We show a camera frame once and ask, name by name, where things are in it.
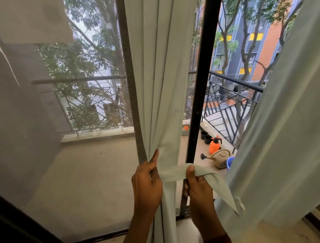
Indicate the black balcony railing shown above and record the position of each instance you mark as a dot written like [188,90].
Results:
[237,82]

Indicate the light teal curtain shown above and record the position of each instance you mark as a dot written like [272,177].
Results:
[160,75]
[275,150]

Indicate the red wrist band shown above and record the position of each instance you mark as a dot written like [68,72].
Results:
[217,239]

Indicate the orange and grey building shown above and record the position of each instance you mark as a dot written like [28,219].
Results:
[268,50]

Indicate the orange spray bottle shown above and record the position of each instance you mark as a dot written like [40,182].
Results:
[214,147]

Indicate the green tree outside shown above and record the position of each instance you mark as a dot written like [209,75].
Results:
[281,37]
[225,55]
[75,57]
[246,50]

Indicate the dark brown curtain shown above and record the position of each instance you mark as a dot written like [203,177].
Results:
[20,230]

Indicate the person's right hand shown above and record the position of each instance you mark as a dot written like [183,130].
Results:
[202,205]

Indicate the teal basket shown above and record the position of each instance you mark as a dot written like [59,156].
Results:
[185,133]

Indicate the grey mesh window screen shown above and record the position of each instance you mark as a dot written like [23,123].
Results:
[75,175]

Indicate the person's left hand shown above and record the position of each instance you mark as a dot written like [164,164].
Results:
[147,190]

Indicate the beige watering can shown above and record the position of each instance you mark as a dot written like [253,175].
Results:
[221,160]

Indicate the blue bucket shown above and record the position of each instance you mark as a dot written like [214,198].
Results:
[229,164]

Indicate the small orange object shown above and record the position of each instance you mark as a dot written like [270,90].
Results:
[185,128]

